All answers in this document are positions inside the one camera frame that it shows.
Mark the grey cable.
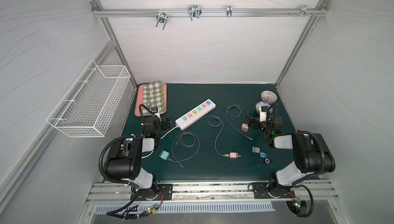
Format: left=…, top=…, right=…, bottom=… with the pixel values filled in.
left=207, top=115, right=230, bottom=157
left=225, top=105, right=253, bottom=141
left=166, top=131, right=201, bottom=168

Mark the teal USB charger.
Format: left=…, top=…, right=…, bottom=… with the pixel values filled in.
left=159, top=150, right=170, bottom=160

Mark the aluminium front rail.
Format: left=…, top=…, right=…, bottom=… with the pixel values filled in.
left=86, top=179, right=339, bottom=204

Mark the pink tray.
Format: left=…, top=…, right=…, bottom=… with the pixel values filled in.
left=134, top=83, right=167, bottom=117

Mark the metal crossbar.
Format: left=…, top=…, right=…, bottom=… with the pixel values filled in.
left=92, top=5, right=329, bottom=18

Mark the blue patterned bowl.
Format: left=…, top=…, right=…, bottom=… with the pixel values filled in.
left=255, top=100, right=273, bottom=113

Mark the green checkered cloth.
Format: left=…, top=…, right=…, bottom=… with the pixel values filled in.
left=142, top=81, right=167, bottom=114

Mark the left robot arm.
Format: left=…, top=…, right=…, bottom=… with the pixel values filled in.
left=98, top=115, right=171, bottom=200

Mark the white wire basket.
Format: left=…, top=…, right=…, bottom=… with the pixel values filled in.
left=46, top=60, right=130, bottom=138

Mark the white colourful power strip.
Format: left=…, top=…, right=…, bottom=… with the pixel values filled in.
left=175, top=99, right=216, bottom=131

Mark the silver mp3 player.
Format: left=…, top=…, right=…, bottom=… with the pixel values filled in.
left=252, top=147, right=260, bottom=153

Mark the pink charger near bowls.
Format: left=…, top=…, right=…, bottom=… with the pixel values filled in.
left=241, top=123, right=249, bottom=133

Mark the blue mp3 player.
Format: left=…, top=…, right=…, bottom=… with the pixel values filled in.
left=260, top=152, right=268, bottom=158

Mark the pink striped bowl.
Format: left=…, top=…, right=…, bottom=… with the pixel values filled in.
left=261, top=91, right=278, bottom=104

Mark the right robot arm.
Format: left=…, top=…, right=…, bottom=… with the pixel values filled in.
left=246, top=103, right=336, bottom=198

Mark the white power strip cord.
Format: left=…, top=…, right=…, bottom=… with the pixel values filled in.
left=141, top=126, right=179, bottom=159

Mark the pink charger near front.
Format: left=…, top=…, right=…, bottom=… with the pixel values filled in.
left=228, top=152, right=241, bottom=159

